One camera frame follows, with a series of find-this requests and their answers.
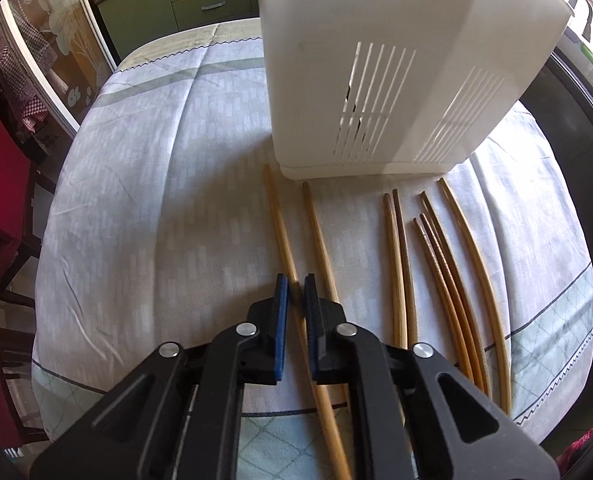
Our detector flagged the green drawer cabinet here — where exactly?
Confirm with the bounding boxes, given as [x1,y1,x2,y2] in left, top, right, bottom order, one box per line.
[94,0,258,61]

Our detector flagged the white slotted utensil holder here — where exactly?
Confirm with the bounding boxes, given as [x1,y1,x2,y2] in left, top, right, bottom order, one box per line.
[258,0,572,180]

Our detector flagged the dark kitchen counter cabinet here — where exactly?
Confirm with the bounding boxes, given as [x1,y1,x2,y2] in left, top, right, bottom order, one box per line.
[518,49,593,241]

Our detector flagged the light wooden chopstick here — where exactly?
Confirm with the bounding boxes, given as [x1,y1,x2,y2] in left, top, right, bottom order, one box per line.
[302,182,347,408]
[263,165,352,480]

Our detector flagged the dark wooden chopstick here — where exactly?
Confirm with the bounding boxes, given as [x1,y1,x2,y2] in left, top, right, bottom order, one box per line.
[419,191,493,398]
[420,214,489,393]
[413,214,475,382]

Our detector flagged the dark wooden chopstick outermost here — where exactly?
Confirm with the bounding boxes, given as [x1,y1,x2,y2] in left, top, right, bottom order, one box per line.
[439,178,513,415]

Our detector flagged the kitchen sink faucet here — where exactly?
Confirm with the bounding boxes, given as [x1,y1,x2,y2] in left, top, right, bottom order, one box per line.
[566,0,593,44]

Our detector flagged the brown wooden chopstick centre right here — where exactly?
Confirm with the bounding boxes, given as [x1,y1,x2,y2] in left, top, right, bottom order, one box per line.
[393,188,418,348]

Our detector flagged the brown wooden chopstick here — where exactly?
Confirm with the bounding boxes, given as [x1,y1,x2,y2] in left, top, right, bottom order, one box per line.
[383,193,408,348]
[393,188,418,348]

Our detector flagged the brown wooden chopstick centre left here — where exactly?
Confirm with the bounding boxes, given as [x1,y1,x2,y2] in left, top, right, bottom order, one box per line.
[383,193,408,348]

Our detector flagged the red wooden chair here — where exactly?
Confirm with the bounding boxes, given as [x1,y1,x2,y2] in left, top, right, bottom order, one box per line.
[0,120,48,448]

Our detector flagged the grey patterned tablecloth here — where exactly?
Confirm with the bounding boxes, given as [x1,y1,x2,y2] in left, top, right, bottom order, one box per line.
[32,21,593,479]

